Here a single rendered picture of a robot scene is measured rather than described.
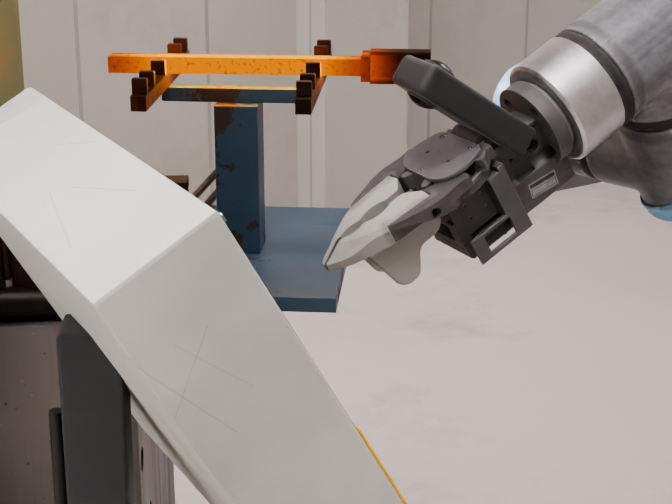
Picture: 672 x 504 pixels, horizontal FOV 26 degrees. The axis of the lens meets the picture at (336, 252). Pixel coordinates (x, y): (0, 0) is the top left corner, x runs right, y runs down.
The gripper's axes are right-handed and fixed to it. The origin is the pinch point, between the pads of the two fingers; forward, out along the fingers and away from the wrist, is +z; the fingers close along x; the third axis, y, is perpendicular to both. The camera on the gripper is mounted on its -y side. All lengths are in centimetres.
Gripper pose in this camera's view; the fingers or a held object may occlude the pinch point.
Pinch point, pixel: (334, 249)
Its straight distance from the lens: 109.6
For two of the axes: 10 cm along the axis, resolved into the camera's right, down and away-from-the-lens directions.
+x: -4.6, -2.8, 8.4
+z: -7.7, 6.0, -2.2
